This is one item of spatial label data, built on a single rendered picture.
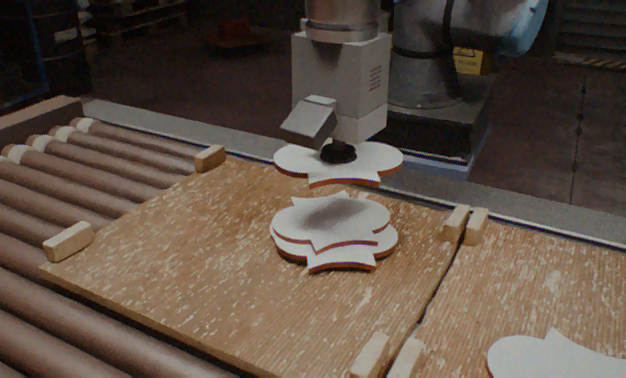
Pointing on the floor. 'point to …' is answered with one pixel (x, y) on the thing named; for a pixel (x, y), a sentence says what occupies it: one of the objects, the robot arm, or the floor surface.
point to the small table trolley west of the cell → (34, 93)
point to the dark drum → (68, 17)
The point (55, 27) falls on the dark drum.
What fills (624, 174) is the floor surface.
